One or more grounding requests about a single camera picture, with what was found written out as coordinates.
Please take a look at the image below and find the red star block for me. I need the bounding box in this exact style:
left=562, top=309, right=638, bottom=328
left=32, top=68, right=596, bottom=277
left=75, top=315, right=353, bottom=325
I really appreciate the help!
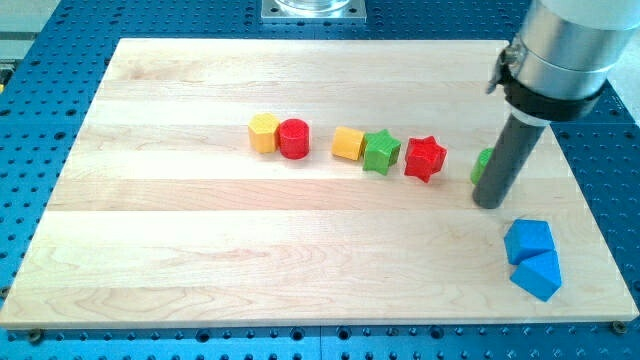
left=404, top=136, right=447, bottom=183

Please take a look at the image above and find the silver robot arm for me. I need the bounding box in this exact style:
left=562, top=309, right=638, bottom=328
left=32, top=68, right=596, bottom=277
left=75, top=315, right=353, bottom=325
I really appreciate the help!
left=511, top=0, right=639, bottom=100

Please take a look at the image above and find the yellow cube block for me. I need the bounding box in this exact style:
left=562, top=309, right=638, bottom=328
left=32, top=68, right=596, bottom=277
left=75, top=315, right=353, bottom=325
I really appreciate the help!
left=331, top=126, right=365, bottom=161

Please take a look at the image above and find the green cylinder block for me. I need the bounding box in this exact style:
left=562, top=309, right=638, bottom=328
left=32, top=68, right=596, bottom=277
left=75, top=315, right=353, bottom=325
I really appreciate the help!
left=470, top=148, right=493, bottom=185

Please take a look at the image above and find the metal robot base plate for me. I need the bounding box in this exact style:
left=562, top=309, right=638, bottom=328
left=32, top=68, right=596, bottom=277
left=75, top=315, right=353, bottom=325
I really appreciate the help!
left=260, top=0, right=367, bottom=22

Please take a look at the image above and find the black cable clamp band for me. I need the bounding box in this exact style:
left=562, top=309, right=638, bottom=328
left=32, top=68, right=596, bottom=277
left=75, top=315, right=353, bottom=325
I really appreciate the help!
left=487, top=48, right=606, bottom=122

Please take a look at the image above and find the blue triangle block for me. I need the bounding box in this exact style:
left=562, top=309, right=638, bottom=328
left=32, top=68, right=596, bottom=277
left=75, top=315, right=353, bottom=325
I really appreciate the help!
left=510, top=250, right=563, bottom=302

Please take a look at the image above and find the red cylinder block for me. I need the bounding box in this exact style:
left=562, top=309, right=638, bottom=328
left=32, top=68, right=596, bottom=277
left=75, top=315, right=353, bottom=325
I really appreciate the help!
left=279, top=118, right=310, bottom=160

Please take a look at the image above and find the yellow hexagon block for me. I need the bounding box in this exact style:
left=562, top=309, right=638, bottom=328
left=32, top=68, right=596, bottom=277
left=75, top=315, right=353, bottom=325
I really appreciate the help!
left=248, top=113, right=280, bottom=153

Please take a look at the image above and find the green star block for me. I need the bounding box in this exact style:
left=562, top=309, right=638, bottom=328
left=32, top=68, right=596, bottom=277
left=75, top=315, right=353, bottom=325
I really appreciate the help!
left=363, top=129, right=402, bottom=176

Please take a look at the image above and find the blue cube block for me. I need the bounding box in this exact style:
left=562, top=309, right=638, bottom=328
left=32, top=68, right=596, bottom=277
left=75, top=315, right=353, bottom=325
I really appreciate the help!
left=504, top=219, right=555, bottom=265

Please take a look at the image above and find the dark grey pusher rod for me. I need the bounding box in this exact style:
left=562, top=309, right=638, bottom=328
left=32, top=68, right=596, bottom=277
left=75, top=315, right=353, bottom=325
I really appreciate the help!
left=472, top=114, right=547, bottom=209

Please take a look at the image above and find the wooden board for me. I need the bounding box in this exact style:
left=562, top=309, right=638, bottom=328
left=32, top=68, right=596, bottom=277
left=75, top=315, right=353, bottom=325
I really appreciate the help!
left=1, top=38, right=638, bottom=329

